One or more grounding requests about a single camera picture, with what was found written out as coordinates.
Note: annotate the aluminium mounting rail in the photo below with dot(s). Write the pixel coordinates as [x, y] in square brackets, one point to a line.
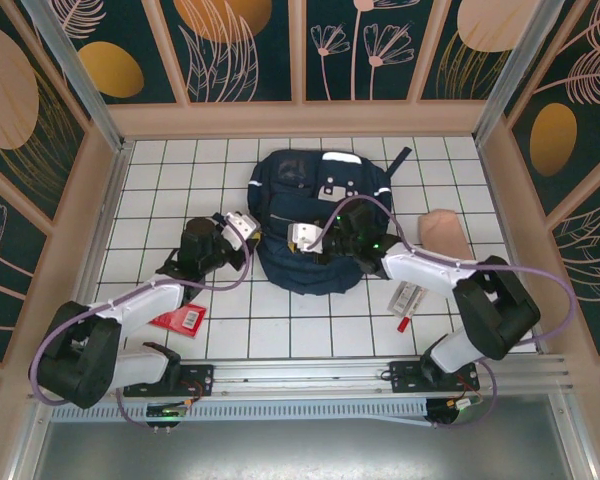
[300, 375]

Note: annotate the beige pencil case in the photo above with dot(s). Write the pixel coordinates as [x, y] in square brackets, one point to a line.
[442, 232]

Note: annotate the aluminium frame post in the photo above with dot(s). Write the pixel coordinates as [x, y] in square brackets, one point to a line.
[525, 75]
[75, 75]

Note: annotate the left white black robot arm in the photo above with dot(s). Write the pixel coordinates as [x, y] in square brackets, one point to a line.
[140, 307]

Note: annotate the marker pack with red cap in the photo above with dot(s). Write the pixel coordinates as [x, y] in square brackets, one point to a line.
[405, 300]

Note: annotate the navy blue backpack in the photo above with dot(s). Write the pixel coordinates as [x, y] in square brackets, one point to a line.
[305, 280]

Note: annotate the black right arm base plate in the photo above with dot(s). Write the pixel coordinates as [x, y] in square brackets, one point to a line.
[402, 377]

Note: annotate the grey metal shelf panel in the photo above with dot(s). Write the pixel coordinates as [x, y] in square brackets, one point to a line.
[300, 455]

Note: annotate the aluminium side rail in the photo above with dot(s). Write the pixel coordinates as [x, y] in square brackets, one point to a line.
[497, 210]
[110, 200]

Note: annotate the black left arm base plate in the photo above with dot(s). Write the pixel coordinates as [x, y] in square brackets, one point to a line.
[200, 380]

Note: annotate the red book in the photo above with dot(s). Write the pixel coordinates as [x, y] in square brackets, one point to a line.
[185, 317]

